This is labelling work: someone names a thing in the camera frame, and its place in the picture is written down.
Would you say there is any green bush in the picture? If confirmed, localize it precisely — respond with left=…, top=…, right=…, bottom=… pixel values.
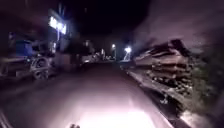
left=186, top=43, right=224, bottom=118

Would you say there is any street lamp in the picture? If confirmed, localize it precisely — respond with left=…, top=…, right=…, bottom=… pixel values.
left=123, top=45, right=133, bottom=62
left=111, top=43, right=118, bottom=61

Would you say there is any robot's own part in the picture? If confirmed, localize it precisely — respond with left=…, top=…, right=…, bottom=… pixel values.
left=69, top=123, right=81, bottom=128

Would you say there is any pile of stacked timber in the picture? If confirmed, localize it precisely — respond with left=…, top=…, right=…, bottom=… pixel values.
left=128, top=39, right=195, bottom=111

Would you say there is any building with lit sign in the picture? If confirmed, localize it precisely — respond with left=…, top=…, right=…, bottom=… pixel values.
left=39, top=7, right=83, bottom=69

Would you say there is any grey asphalt road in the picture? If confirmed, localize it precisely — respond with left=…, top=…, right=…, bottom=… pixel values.
left=0, top=61, right=174, bottom=128

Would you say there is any blue container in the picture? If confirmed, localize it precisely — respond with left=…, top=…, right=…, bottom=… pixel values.
left=14, top=40, right=34, bottom=58

